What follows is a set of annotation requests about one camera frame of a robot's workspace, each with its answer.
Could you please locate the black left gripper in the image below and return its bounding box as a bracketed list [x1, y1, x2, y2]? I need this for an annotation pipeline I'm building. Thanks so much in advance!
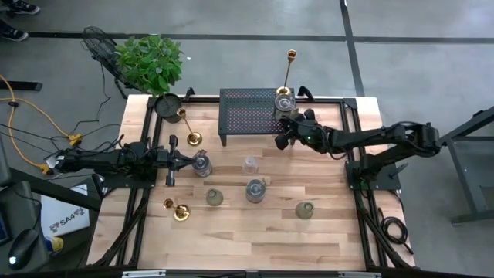
[156, 134, 198, 187]

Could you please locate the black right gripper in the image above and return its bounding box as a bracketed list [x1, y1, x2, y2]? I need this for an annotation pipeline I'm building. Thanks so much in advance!
[274, 108, 330, 154]

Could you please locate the silver candle tin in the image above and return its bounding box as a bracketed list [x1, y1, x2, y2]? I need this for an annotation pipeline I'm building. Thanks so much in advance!
[191, 149, 213, 178]
[273, 93, 301, 121]

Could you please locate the medium gold candlestick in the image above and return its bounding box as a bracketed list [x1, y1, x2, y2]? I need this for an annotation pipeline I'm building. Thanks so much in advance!
[176, 107, 204, 147]

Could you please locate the tall gold candlestick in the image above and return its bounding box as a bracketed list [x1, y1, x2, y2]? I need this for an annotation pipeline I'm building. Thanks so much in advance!
[276, 49, 298, 97]

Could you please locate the green glass candle holder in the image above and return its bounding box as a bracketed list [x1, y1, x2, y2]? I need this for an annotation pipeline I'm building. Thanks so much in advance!
[205, 188, 225, 208]
[295, 201, 315, 221]

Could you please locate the short gold candlestick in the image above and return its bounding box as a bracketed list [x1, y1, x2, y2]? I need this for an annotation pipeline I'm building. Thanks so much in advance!
[163, 198, 191, 223]

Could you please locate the clear glass candle holder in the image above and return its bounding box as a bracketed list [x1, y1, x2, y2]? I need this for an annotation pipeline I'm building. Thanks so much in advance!
[242, 154, 259, 175]

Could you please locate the grey glass jar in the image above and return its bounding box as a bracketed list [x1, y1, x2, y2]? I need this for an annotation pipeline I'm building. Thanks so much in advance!
[245, 178, 268, 205]

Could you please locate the black perforated metal shelf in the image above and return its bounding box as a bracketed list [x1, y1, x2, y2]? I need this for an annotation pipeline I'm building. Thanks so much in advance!
[218, 87, 301, 147]

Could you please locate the green plant in black pot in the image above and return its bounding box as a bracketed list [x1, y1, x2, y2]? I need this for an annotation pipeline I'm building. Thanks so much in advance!
[114, 33, 184, 124]

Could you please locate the white SA4 printed sheet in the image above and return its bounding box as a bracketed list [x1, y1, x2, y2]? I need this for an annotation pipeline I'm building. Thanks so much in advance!
[40, 184, 90, 239]

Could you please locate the black floor fan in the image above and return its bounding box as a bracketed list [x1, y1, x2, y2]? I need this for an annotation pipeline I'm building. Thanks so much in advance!
[80, 25, 130, 100]

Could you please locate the yellow-capped bottle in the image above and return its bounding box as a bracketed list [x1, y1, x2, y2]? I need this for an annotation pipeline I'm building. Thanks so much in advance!
[44, 236, 65, 254]

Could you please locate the dark grey desk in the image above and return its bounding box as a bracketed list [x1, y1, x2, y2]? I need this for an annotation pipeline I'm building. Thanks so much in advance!
[0, 166, 102, 273]

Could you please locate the dark grey side table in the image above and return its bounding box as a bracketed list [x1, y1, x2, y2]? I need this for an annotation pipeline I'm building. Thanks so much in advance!
[424, 106, 494, 227]

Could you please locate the black floor bar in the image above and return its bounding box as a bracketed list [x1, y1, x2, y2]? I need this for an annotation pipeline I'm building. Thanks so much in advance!
[0, 80, 43, 93]

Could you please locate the black computer mouse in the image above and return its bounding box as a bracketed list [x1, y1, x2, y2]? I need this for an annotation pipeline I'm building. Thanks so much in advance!
[7, 228, 40, 271]

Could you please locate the person's dark shoe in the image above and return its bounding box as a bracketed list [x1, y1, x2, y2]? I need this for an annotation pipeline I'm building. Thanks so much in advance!
[5, 0, 42, 16]
[0, 21, 30, 42]

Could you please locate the black table frame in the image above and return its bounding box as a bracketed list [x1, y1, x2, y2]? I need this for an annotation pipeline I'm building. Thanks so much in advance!
[90, 86, 416, 271]

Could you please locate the yellow extension cable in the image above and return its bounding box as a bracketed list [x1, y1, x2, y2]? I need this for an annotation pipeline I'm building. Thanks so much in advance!
[0, 75, 84, 175]

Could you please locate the black coiled cable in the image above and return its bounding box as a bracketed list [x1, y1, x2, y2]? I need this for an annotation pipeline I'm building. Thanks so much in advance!
[377, 206, 414, 256]

